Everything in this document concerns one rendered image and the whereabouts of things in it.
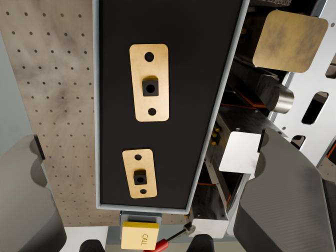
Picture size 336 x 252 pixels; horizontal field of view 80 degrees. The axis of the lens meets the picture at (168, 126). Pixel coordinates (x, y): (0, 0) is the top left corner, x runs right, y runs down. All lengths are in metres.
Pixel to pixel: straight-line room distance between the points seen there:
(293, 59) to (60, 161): 0.85
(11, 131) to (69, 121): 1.13
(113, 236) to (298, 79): 2.32
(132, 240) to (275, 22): 0.40
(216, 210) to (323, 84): 0.36
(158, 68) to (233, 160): 0.21
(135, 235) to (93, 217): 0.76
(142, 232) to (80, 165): 0.59
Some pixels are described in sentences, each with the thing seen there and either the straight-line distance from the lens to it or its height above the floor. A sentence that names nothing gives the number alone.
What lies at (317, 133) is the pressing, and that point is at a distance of 0.56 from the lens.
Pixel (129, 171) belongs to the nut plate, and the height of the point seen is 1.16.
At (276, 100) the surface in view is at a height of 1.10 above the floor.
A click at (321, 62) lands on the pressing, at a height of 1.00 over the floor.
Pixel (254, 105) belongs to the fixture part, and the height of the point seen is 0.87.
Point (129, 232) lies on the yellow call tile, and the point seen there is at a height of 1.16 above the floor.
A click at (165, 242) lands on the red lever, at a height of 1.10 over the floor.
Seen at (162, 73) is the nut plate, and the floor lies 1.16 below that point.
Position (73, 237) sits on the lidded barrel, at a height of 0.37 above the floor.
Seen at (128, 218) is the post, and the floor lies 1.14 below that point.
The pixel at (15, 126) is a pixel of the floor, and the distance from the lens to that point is 1.88.
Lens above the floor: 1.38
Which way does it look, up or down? 62 degrees down
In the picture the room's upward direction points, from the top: 174 degrees clockwise
